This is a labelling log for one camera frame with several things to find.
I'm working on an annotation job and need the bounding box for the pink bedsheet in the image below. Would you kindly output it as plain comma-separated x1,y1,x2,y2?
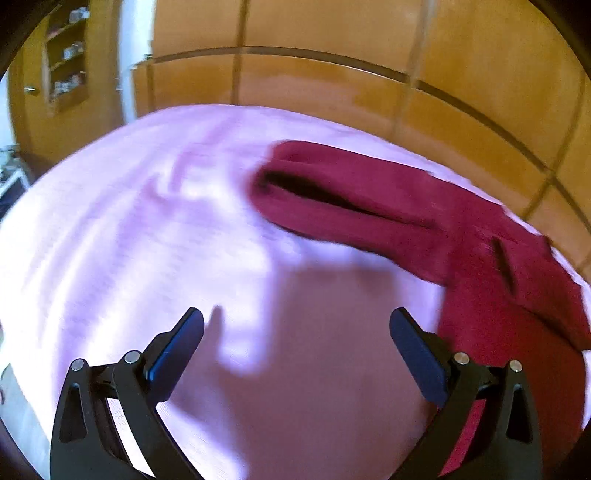
0,104,591,480

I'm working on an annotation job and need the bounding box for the white door frame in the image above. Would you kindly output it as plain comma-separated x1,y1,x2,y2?
113,0,157,125

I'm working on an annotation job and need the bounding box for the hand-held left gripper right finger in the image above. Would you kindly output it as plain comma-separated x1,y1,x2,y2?
389,307,543,480

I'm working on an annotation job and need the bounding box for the wooden wall shelf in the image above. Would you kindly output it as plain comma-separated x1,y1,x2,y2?
41,4,91,117

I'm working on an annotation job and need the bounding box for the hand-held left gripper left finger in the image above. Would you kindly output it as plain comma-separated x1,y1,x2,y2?
50,307,205,480

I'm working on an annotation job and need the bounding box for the dark red garment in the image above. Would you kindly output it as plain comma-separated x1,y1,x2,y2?
249,140,591,478

